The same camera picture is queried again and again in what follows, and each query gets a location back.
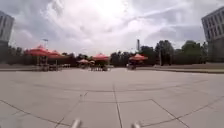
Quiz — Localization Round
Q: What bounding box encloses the robot's own part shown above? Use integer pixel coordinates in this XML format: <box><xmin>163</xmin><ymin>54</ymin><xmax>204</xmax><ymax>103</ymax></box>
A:
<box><xmin>130</xmin><ymin>121</ymin><xmax>143</xmax><ymax>128</ymax></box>
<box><xmin>69</xmin><ymin>118</ymin><xmax>83</xmax><ymax>128</ymax></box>

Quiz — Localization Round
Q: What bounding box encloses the row of orange canopies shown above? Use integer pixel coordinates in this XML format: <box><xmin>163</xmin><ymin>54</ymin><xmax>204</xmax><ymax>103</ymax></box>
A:
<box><xmin>23</xmin><ymin>45</ymin><xmax>150</xmax><ymax>72</ymax></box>

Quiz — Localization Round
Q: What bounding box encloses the grey office building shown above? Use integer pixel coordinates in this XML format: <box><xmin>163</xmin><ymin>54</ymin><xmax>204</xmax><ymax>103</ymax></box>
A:
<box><xmin>200</xmin><ymin>6</ymin><xmax>224</xmax><ymax>64</ymax></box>

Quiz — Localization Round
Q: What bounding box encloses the row of trees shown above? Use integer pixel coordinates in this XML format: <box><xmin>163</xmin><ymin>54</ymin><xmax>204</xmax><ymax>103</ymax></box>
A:
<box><xmin>0</xmin><ymin>39</ymin><xmax>210</xmax><ymax>67</ymax></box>

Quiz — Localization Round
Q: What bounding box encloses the low wall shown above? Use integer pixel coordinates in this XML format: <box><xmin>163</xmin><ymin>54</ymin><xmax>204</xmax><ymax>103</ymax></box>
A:
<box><xmin>135</xmin><ymin>63</ymin><xmax>224</xmax><ymax>75</ymax></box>

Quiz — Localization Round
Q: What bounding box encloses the tall chimney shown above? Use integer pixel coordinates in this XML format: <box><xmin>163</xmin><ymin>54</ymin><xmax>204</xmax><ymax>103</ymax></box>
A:
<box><xmin>136</xmin><ymin>38</ymin><xmax>141</xmax><ymax>52</ymax></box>

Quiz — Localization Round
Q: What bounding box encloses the grey building with windows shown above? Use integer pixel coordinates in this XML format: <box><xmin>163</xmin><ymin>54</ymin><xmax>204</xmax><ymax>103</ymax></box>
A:
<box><xmin>0</xmin><ymin>10</ymin><xmax>16</xmax><ymax>64</ymax></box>

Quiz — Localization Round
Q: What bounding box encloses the grey paved plaza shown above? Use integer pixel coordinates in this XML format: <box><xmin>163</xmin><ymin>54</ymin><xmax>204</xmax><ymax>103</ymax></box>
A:
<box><xmin>0</xmin><ymin>67</ymin><xmax>224</xmax><ymax>128</ymax></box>

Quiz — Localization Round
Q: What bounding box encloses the lamp pole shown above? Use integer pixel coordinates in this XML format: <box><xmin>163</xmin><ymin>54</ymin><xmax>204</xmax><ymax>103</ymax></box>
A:
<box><xmin>41</xmin><ymin>38</ymin><xmax>50</xmax><ymax>50</ymax></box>

